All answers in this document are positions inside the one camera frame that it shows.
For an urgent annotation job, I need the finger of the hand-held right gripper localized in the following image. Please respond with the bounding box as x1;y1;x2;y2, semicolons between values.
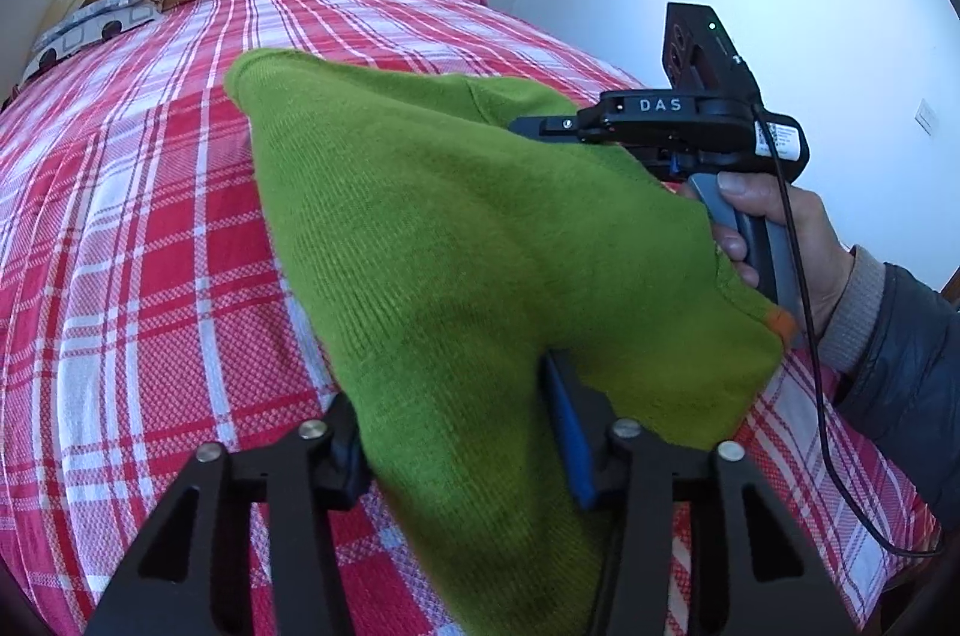
508;113;582;146

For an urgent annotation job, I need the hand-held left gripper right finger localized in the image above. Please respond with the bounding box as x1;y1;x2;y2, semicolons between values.
540;351;860;636

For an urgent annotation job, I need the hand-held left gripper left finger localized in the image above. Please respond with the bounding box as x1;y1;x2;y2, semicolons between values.
86;392;368;636

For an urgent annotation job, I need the green striped knit sweater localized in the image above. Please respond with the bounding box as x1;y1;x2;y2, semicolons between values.
225;47;797;636

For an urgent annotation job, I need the person's right forearm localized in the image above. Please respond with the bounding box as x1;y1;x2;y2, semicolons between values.
814;246;960;532

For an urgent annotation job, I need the person's right hand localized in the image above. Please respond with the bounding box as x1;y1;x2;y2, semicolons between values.
677;171;856;344

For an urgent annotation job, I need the red plaid bed sheet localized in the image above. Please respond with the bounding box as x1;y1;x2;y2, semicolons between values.
0;0;942;636

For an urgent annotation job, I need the printed grey pillow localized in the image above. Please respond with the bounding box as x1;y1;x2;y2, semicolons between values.
21;0;167;82

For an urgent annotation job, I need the black cable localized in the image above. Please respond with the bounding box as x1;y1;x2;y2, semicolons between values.
750;100;947;560

